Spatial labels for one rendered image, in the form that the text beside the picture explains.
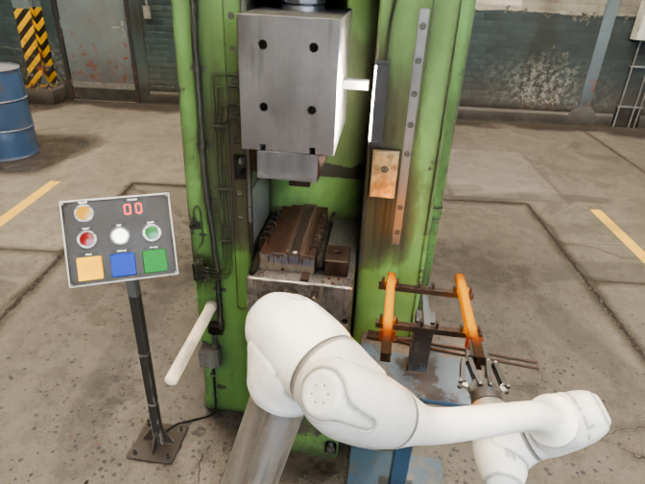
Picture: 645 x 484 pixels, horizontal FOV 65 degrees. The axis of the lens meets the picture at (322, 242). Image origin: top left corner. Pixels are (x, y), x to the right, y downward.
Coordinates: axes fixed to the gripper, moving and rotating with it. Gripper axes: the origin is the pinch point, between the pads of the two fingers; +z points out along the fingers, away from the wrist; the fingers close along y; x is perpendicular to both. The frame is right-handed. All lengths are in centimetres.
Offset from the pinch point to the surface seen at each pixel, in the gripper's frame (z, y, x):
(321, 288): 34, -47, -7
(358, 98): 88, -41, 47
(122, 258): 20, -112, 6
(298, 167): 40, -57, 35
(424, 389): 10.7, -10.0, -26.4
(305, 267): 40, -54, -3
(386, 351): -5.6, -24.9, 1.3
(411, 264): 54, -15, -6
